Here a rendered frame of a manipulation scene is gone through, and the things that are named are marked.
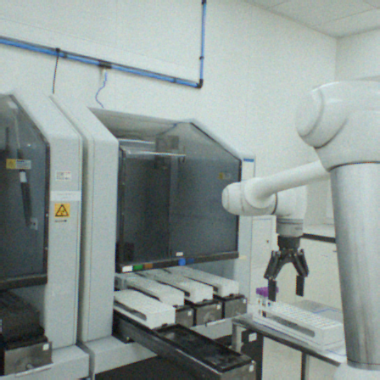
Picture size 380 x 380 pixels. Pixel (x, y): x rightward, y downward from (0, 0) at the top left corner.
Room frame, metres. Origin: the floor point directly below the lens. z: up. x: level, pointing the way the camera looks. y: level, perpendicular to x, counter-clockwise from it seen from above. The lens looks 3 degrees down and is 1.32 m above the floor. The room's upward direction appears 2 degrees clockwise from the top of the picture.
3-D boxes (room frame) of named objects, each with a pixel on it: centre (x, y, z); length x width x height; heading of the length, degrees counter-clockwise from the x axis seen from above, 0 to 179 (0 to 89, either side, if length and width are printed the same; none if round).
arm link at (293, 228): (1.45, -0.33, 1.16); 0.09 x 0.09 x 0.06
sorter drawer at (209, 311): (1.95, 0.11, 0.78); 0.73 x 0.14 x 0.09; 40
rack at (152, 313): (1.54, 0.17, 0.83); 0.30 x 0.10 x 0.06; 40
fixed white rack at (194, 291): (1.84, 0.03, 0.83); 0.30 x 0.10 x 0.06; 40
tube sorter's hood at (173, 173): (1.90, 0.17, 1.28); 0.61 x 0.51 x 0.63; 130
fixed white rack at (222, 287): (1.94, -0.09, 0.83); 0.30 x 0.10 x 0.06; 40
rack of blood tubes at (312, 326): (1.42, -0.36, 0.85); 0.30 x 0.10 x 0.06; 36
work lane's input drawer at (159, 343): (1.40, 0.06, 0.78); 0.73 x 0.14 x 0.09; 40
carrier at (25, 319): (1.32, 0.51, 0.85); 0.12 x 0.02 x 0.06; 130
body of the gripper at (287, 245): (1.45, -0.33, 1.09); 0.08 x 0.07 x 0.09; 126
